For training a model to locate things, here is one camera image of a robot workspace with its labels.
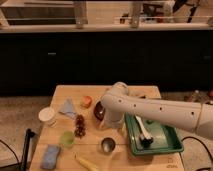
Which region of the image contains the bunch of dark grapes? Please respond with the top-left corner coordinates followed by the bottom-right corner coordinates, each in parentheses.
top-left (74, 115), bottom-right (86, 138)

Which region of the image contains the black clamp stand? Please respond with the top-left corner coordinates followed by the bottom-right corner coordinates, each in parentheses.
top-left (20, 129), bottom-right (35, 171)

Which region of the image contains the orange fruit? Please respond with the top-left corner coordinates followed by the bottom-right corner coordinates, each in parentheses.
top-left (81, 96), bottom-right (92, 108)

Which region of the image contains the green plastic cup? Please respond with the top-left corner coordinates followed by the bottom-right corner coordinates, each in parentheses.
top-left (60, 131), bottom-right (75, 148)

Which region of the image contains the white paper cup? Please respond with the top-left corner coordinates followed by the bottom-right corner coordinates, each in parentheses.
top-left (38, 107), bottom-right (56, 126)

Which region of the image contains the dark red bowl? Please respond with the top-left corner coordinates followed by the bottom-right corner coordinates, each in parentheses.
top-left (93, 101), bottom-right (105, 121)

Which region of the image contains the light blue cloth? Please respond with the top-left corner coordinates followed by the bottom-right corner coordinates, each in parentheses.
top-left (59, 99), bottom-right (77, 119)

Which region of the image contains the small metal cup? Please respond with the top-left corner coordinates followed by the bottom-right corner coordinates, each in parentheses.
top-left (101, 137), bottom-right (116, 154)

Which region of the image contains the black cable left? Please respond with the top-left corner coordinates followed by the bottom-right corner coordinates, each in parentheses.
top-left (0, 138), bottom-right (22, 171)

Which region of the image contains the blue sponge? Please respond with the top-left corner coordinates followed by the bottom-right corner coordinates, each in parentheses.
top-left (40, 145), bottom-right (61, 170)

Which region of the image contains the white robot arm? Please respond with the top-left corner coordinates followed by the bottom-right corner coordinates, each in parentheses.
top-left (100, 82), bottom-right (213, 140)

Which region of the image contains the black cable right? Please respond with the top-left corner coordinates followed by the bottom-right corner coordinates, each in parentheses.
top-left (181, 135), bottom-right (213, 171)

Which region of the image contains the yellow banana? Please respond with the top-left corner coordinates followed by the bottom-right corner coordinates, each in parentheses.
top-left (75, 155), bottom-right (99, 171)

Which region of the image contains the black cable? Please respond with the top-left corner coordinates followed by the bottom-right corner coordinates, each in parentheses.
top-left (181, 135), bottom-right (213, 171)
top-left (0, 138), bottom-right (22, 171)

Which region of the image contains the green plastic tray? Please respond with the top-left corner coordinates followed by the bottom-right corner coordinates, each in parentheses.
top-left (125, 114), bottom-right (184, 156)

